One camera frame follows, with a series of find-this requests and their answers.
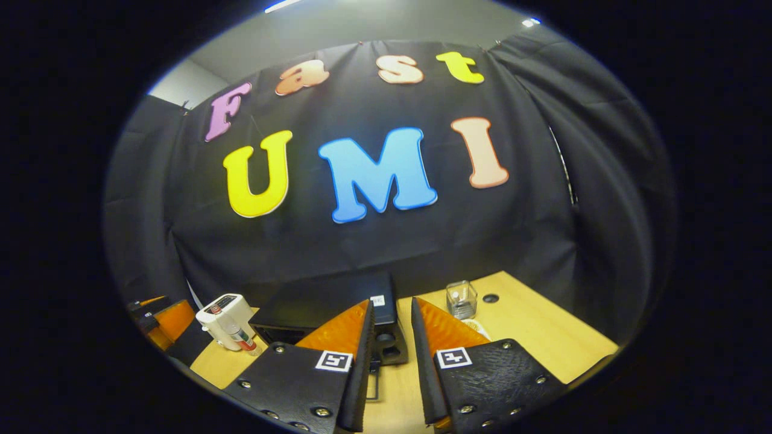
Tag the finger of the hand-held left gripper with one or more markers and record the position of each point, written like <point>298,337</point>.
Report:
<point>175,319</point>
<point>142,313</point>

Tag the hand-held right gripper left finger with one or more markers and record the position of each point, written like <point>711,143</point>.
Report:
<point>359,374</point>

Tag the black backdrop cloth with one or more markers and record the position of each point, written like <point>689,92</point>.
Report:
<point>386,241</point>

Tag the divided white dish of beans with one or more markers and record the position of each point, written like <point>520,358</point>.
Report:
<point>477,328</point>

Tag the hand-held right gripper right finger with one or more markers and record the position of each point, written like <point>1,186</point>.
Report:
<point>422,374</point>

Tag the ceiling light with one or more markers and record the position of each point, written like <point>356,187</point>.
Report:
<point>531,22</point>

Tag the white toaster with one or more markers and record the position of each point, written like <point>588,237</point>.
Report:
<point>226,310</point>

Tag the black electric oven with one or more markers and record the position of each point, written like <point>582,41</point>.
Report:
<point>325,298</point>

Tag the clear toothpick jar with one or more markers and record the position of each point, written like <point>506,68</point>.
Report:
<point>462,299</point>

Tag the clear plastic water bottle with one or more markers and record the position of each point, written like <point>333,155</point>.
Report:
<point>244,339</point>

